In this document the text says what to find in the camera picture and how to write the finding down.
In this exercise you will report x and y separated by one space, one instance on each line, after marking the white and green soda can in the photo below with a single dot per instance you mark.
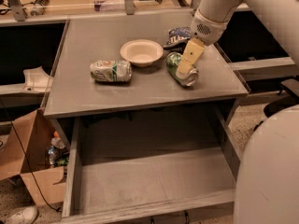
111 71

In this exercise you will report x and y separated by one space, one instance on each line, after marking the black and white brush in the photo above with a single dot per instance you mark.
39 7

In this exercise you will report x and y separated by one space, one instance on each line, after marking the white paper bowl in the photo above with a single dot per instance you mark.
141 52

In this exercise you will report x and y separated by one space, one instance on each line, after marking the grey cabinet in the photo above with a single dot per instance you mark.
112 37

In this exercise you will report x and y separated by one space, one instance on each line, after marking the white sneaker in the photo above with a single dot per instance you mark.
26 216

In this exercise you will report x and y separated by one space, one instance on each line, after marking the brown cardboard box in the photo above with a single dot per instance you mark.
25 154

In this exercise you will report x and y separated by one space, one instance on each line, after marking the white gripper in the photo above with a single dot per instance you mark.
207 29

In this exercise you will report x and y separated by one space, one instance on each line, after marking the black office chair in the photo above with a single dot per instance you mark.
287 96

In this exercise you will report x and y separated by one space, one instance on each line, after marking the grey open top drawer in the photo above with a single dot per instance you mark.
154 167

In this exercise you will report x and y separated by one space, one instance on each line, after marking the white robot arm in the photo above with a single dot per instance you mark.
268 178

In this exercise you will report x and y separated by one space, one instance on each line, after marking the blue chip bag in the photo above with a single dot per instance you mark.
178 39

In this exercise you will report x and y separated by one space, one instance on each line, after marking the plastic bottle in box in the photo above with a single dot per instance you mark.
58 155

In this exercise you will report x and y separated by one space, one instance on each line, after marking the white curved plastic part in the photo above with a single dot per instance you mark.
36 80

